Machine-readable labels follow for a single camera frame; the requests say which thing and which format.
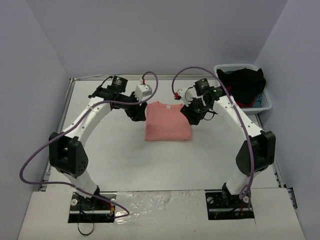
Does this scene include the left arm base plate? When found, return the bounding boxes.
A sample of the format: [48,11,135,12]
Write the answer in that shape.
[68,192,115,224]

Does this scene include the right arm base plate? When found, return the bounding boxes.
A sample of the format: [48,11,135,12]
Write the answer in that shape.
[205,190,255,221]

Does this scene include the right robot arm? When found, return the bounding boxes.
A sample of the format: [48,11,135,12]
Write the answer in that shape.
[174,78,276,207]

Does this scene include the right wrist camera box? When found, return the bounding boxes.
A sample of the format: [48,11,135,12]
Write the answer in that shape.
[174,87,194,107]

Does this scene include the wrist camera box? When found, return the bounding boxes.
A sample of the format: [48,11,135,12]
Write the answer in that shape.
[174,87,194,107]
[134,84,153,101]

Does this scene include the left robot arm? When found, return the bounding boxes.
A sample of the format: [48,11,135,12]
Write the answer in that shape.
[49,76,153,209]

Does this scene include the white plastic basket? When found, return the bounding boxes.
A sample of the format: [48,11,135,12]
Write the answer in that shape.
[214,63,273,115]

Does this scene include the black and red clothes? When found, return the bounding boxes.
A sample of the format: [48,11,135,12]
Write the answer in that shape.
[216,68,267,108]

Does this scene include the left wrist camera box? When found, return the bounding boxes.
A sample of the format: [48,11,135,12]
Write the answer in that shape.
[134,84,153,101]

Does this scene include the pink t shirt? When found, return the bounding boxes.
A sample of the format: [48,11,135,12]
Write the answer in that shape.
[144,101,193,141]

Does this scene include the black loop cable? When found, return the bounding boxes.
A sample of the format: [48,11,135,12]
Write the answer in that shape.
[77,221,95,237]

